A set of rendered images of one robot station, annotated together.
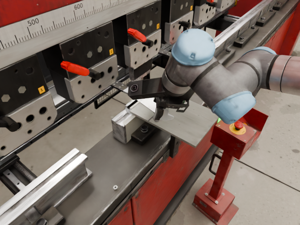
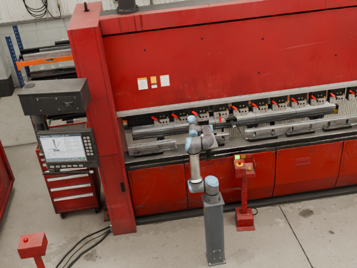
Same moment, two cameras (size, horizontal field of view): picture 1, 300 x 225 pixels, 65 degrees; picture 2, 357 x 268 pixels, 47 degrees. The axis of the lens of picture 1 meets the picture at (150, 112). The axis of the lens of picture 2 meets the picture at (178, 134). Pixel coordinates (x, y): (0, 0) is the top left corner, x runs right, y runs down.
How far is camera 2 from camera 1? 3.56 m
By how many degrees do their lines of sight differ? 40
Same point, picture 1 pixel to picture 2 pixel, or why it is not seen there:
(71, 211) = (165, 152)
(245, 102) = (192, 131)
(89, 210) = (169, 154)
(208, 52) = (190, 120)
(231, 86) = (192, 128)
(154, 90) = not seen: hidden behind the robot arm
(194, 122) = not seen: hidden behind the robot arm
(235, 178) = (271, 220)
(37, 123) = (164, 124)
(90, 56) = (180, 114)
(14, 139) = (159, 124)
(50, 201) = (162, 147)
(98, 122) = not seen: hidden behind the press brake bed
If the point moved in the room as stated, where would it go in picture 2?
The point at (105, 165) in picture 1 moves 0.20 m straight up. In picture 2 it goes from (181, 148) to (180, 132)
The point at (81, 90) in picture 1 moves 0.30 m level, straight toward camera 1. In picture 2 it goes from (176, 121) to (162, 136)
